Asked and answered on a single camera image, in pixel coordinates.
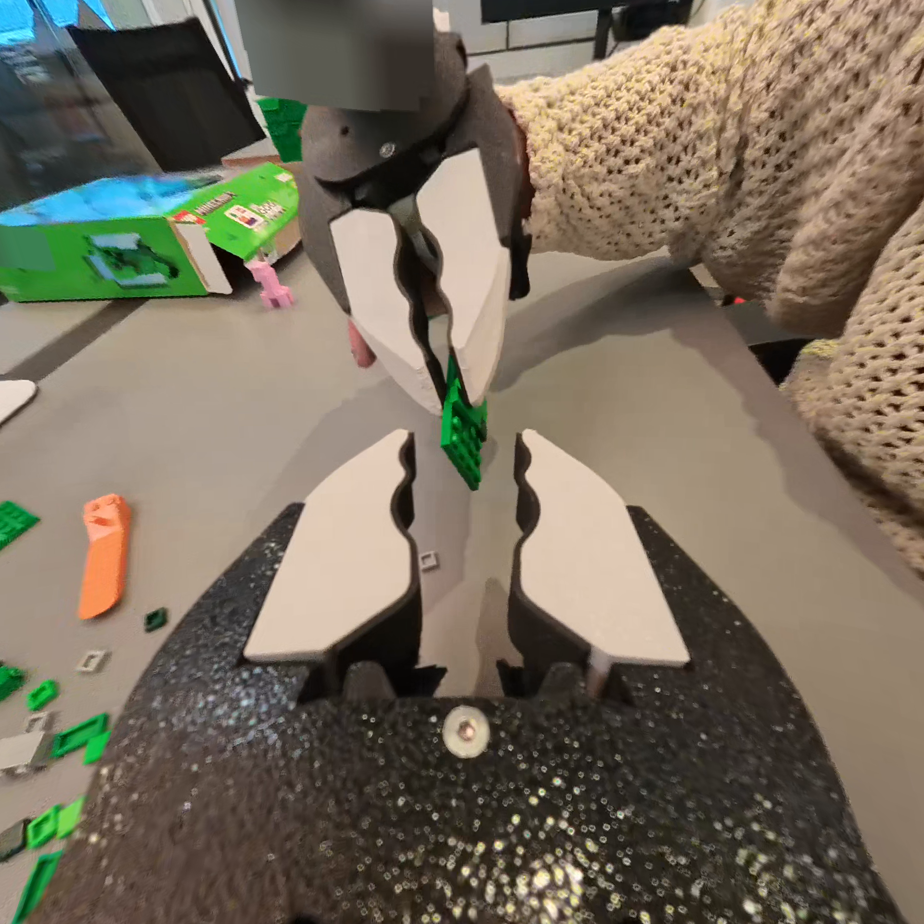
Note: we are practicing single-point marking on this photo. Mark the small grey lego tile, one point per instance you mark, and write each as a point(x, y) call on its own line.
point(429, 561)

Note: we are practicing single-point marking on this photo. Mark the black panel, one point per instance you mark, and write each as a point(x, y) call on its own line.
point(166, 94)

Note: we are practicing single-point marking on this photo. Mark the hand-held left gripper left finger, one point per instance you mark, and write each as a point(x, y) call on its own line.
point(339, 570)

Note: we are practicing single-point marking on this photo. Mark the person's right forearm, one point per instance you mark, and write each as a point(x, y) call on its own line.
point(686, 144)

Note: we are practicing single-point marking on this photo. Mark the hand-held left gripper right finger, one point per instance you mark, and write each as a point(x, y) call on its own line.
point(592, 577)

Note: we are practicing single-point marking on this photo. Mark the pink lego pig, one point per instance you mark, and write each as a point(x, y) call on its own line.
point(271, 285)

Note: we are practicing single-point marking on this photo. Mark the orange brick separator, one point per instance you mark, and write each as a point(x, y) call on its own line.
point(105, 556)

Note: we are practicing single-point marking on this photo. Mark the green lego box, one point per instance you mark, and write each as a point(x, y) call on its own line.
point(108, 260)
point(281, 133)

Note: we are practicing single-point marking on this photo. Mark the person's right hand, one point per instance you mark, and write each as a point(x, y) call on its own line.
point(361, 348)

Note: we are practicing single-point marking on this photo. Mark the green studded lego plate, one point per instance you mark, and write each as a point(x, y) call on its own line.
point(462, 433)
point(14, 523)

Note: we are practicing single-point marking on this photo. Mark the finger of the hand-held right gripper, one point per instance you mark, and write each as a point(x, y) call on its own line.
point(372, 281)
point(469, 252)

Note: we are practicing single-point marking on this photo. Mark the clear book stand white base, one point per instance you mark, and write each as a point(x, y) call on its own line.
point(14, 401)

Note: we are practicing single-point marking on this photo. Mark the pile of lego pieces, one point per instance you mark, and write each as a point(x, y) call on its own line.
point(79, 736)

